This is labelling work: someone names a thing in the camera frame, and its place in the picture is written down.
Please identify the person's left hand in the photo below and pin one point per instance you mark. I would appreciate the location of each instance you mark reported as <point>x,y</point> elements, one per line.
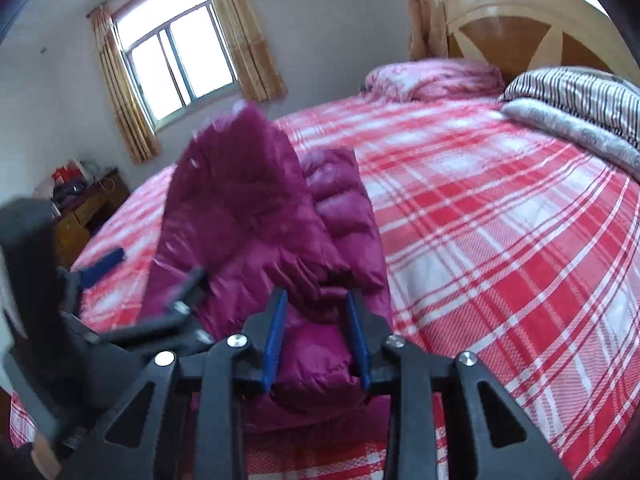
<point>47,457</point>

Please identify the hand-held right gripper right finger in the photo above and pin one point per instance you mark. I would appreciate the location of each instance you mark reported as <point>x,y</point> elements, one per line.
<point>357,345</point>

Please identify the pale teal bag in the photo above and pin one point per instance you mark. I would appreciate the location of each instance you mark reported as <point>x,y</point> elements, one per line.
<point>92,166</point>

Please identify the large sliding window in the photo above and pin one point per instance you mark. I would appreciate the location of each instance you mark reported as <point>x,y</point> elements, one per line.
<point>175,65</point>

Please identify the wooden headboard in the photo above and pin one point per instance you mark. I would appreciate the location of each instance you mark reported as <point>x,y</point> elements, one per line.
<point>500,35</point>

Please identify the beige patterned curtain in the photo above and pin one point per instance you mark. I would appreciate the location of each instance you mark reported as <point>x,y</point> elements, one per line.
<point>122,90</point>
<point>250,35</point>
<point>422,10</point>

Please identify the wooden desk with drawers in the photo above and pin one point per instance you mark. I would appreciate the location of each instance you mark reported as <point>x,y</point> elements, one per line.
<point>95,210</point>

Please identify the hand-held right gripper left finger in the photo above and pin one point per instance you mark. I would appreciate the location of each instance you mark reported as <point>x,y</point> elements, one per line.
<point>272,345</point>

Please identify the magenta puffer jacket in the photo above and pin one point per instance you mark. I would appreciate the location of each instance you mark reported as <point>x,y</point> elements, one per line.
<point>250,220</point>

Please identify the striped pillow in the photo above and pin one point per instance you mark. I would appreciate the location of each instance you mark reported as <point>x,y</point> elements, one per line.
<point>575,90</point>

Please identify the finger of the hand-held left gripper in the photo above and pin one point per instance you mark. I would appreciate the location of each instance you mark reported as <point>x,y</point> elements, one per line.
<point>182,305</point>
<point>102,267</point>

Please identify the bed with red plaid sheet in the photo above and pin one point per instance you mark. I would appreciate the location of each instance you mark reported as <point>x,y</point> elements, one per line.
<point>475,235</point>

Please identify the dark purple clothes pile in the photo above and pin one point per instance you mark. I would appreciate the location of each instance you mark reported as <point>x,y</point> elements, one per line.
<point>67,192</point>

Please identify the grey patterned quilt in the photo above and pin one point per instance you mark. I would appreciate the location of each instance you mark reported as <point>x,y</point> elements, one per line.
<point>575,127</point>

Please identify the pink floral quilt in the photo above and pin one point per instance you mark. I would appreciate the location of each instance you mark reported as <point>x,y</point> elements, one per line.
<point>430,77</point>

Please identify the red paper bag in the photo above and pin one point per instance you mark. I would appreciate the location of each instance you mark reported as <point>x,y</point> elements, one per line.
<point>62,176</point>

